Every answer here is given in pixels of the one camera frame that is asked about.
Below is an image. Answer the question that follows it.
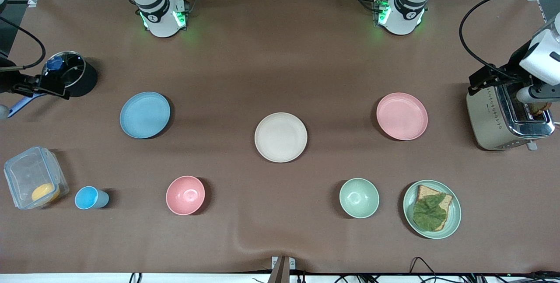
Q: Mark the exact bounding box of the silver toaster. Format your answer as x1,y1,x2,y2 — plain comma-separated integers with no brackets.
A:
466,80,555,151

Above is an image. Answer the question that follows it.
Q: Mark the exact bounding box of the orange round food piece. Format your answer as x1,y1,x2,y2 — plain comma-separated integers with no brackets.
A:
31,182,60,203

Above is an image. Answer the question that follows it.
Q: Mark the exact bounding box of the blue cup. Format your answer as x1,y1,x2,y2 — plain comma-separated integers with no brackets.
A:
74,186,110,210

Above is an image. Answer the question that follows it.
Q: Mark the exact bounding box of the toast slice under lettuce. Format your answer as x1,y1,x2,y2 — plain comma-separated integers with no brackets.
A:
413,185,453,231

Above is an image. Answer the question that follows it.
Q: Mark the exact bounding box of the glass lid with blue knob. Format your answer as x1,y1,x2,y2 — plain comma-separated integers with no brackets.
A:
42,51,86,89

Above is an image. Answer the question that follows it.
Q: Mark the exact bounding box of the clear plastic container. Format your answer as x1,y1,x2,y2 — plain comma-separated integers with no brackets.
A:
3,146,70,210

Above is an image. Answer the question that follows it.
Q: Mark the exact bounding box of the blue plate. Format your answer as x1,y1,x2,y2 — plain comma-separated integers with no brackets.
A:
119,91,171,139

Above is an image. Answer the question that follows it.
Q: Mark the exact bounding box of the beige plate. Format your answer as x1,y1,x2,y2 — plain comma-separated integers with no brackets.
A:
254,112,308,163

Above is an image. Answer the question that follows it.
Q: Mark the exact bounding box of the pink bowl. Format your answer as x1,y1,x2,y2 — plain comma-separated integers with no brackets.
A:
165,175,206,216

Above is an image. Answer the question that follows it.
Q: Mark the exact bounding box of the green plate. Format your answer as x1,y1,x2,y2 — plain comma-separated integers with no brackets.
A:
402,180,462,240

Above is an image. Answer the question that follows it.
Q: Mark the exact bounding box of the green lettuce leaf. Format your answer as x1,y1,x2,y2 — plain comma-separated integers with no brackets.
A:
413,193,448,232

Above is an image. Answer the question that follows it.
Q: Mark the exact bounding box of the green bowl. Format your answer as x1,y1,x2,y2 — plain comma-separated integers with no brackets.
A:
339,178,380,219

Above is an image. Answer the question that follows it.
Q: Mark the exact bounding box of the brown toast in toaster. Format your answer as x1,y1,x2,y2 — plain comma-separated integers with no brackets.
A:
527,101,553,116

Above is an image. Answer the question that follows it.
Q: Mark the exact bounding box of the pink plate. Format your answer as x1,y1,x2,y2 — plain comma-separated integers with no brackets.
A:
376,92,429,141

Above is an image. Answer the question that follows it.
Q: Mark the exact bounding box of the black saucepan with blue handle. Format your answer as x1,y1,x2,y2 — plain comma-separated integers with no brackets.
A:
7,50,99,119

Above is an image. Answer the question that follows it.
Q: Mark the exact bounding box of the brown table cloth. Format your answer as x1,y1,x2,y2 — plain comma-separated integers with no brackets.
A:
0,0,560,275

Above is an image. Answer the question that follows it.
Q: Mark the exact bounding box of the metal table clamp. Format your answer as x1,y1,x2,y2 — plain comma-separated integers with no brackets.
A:
268,256,296,283

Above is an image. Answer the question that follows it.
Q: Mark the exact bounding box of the black looped floor cable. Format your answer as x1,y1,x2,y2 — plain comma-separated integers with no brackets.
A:
409,257,438,276

